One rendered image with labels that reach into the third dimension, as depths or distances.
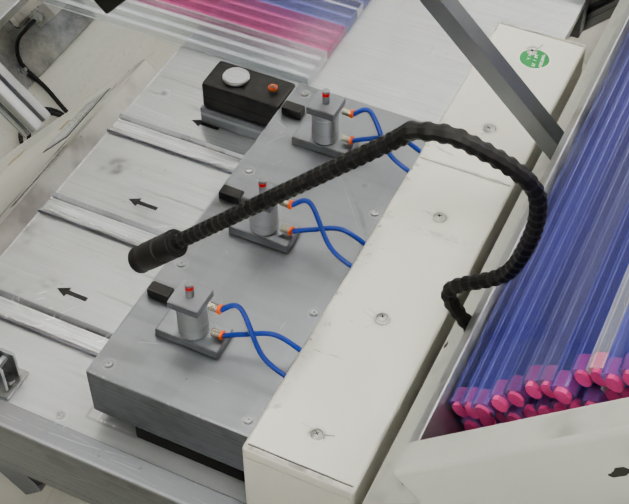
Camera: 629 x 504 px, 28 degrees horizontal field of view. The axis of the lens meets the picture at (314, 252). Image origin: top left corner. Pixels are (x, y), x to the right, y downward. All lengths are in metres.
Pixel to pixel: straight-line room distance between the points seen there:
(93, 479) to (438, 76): 0.51
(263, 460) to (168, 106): 0.44
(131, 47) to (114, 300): 1.50
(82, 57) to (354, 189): 1.46
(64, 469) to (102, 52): 1.57
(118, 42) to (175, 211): 1.41
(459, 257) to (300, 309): 0.12
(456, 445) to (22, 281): 0.47
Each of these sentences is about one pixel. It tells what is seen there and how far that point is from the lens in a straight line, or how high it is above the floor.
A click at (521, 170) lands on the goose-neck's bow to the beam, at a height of 1.51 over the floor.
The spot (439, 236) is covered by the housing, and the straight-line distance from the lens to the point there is 0.93.
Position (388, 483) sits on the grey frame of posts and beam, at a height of 1.33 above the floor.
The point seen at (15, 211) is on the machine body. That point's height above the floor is 0.62.
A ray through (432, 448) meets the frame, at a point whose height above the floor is 1.41.
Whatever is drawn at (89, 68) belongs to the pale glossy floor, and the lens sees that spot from 2.40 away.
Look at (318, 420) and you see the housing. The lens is 0.83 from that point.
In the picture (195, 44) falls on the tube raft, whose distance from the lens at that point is 1.21.
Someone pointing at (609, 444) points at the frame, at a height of 1.53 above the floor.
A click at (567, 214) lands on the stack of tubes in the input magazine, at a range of 0.81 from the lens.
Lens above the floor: 1.89
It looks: 47 degrees down
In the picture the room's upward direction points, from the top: 68 degrees clockwise
